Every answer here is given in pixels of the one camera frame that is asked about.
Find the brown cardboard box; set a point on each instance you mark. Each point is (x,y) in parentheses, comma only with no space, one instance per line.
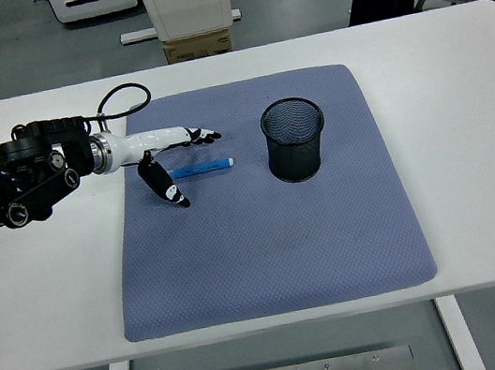
(196,46)

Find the white stand base bar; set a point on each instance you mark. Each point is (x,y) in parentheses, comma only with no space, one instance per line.
(137,35)

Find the white upright panel stand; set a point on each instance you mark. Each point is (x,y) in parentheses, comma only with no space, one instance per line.
(188,0)

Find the blue textured mat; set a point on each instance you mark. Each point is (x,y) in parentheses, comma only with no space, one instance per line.
(238,243)

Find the blue marker pen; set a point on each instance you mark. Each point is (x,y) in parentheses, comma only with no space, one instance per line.
(206,167)

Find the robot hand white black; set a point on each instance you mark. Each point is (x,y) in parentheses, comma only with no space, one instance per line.
(145,141)

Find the white appliance with black slot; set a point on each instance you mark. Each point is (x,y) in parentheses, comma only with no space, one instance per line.
(94,6)

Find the black mesh pen holder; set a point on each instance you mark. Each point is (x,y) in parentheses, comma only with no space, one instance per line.
(296,162)

